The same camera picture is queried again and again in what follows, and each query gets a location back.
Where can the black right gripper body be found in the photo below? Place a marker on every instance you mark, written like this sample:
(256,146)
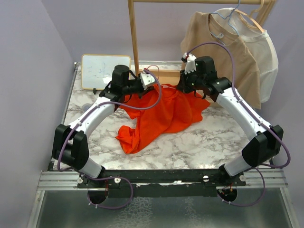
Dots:
(194,81)

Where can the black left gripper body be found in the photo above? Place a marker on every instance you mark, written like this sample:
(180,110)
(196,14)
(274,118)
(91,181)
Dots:
(133,87)

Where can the orange t-shirt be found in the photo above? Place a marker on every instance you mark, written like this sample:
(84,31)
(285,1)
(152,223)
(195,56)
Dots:
(174,113)

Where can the pink wire hanger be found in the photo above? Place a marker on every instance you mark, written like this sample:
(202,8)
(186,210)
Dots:
(166,74)

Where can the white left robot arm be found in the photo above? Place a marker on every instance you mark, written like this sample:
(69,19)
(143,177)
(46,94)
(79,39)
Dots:
(70,145)

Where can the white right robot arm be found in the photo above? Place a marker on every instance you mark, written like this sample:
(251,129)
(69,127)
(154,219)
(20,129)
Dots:
(263,137)

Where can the beige t-shirt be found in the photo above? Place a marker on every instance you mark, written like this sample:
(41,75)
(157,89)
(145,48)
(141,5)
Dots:
(203,28)

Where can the white t-shirt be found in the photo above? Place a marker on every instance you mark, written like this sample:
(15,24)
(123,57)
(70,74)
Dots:
(261,47)

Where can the wooden hanger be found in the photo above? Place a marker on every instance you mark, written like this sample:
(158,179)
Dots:
(248,20)

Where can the wooden clothes rack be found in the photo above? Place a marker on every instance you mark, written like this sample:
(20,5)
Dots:
(260,17)

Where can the small whiteboard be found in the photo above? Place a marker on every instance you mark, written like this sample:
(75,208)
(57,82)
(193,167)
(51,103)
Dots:
(96,70)

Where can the small clear plastic cup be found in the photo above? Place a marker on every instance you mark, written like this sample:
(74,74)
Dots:
(85,107)

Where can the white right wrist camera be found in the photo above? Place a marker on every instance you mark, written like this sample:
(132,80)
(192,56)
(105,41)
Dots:
(189,60)

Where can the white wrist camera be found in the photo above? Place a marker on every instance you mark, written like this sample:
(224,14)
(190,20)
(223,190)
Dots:
(147,80)
(189,60)

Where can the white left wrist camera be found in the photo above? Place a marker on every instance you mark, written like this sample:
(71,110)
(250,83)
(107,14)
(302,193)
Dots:
(147,80)

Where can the blue wire hanger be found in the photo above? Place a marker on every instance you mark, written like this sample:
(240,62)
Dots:
(227,19)

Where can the black mounting rail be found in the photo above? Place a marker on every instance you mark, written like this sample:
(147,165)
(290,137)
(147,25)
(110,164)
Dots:
(161,183)

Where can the aluminium table frame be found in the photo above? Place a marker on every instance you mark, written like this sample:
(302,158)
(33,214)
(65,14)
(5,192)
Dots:
(269,176)

